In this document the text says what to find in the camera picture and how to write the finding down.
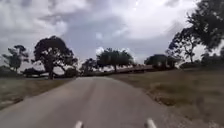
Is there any dry grass field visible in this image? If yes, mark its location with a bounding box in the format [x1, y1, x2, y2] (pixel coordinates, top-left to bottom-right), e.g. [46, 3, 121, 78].
[109, 67, 224, 128]

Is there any pale paved path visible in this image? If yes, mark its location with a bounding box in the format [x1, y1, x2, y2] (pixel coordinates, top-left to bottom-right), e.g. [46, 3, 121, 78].
[0, 76, 214, 128]

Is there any dry grass verge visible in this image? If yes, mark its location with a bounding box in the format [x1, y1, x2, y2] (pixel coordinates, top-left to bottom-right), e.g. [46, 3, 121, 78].
[0, 77, 76, 111]

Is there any row of trees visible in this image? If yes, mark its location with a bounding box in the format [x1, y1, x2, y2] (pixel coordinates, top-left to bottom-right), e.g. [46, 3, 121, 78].
[0, 0, 224, 80]

